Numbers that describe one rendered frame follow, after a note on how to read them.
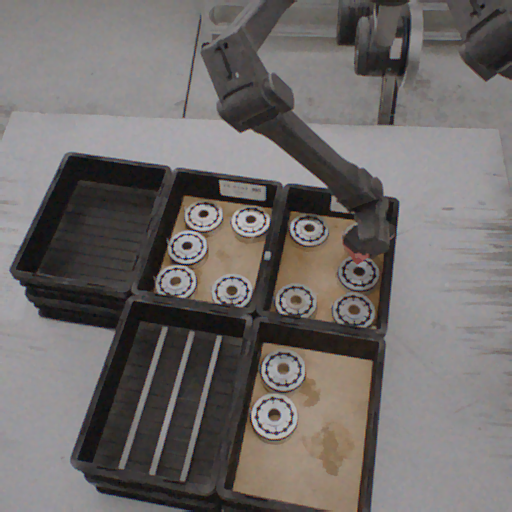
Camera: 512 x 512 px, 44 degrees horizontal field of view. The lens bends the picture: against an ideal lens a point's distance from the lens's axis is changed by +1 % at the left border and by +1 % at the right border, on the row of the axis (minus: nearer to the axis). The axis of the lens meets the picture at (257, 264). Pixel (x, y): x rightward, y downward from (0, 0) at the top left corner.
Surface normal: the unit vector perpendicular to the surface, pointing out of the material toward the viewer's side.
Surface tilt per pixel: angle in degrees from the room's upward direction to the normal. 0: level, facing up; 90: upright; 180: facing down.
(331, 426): 0
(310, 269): 0
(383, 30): 90
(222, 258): 0
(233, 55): 57
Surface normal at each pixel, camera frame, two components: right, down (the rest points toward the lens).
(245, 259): -0.02, -0.54
